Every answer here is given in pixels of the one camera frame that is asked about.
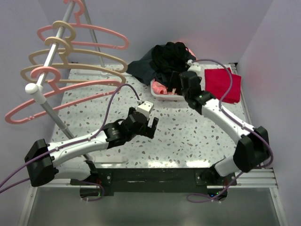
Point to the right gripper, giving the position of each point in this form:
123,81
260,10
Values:
176,78

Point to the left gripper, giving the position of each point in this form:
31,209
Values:
148,131

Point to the black shorts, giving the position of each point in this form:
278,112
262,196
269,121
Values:
170,58

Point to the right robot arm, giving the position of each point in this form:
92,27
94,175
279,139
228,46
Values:
252,144

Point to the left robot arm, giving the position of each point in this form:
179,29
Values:
46,162

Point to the upper beige hanger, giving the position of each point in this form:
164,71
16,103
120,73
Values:
69,42

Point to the white plastic basket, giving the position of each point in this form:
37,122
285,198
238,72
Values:
160,91

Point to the pink garment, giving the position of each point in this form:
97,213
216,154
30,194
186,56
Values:
162,88

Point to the dark teal garment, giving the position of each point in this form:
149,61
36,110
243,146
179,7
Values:
142,70

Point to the red folded cloth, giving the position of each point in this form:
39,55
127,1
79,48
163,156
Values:
217,82

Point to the metal clothes rack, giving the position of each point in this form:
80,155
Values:
44,74

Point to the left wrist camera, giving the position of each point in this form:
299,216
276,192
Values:
145,108

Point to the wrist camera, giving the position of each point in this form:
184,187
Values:
193,67
145,108

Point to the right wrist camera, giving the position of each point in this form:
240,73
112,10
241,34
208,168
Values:
193,67

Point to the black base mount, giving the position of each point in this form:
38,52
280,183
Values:
152,180

